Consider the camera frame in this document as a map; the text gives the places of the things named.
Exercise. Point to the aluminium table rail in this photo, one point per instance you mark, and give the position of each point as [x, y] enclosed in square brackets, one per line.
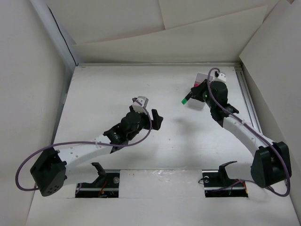
[260, 116]

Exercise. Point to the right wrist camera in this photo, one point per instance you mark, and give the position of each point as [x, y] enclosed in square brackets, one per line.
[220, 77]

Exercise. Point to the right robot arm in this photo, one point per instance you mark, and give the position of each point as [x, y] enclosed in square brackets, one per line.
[271, 160]

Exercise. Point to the pink highlighter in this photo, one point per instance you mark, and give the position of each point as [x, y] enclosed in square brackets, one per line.
[196, 83]

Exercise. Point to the green highlighter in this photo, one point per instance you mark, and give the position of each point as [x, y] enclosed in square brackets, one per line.
[186, 98]

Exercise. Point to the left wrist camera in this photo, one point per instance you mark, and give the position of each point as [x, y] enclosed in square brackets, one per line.
[139, 104]

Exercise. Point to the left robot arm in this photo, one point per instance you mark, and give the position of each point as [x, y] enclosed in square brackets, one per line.
[77, 164]

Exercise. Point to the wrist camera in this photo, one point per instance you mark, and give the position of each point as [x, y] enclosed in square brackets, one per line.
[220, 77]
[139, 104]

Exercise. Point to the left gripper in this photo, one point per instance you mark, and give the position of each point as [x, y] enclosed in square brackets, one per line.
[155, 123]

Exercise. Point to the white divided container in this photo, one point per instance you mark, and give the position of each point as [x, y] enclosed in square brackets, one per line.
[194, 103]

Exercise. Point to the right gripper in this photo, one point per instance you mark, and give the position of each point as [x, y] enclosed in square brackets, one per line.
[197, 91]

